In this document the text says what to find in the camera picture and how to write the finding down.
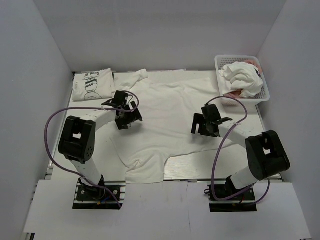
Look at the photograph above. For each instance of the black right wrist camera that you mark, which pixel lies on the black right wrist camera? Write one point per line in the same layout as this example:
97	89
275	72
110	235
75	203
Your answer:
212	113

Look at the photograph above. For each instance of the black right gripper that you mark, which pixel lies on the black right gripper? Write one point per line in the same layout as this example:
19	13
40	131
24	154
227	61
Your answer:
199	119

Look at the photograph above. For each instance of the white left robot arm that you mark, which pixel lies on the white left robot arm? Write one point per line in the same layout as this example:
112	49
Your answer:
78	138

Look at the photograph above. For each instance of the crumpled white t-shirt in basket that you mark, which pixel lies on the crumpled white t-shirt in basket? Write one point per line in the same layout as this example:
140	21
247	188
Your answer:
241	80

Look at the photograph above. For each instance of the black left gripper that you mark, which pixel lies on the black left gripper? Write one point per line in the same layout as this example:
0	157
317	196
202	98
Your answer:
134	116

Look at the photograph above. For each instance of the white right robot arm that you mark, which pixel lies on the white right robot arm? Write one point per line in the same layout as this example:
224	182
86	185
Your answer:
265	153

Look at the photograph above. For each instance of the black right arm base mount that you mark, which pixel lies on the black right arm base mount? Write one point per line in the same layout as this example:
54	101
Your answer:
225	198

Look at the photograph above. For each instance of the white t-shirt with red-black print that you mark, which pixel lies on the white t-shirt with red-black print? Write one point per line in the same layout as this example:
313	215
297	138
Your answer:
167	111

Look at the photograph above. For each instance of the folded white cartoon t-shirt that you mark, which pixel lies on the folded white cartoon t-shirt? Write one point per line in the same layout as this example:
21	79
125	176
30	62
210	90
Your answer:
93	85

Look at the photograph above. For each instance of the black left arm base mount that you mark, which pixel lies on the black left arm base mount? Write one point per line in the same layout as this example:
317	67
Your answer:
88	197

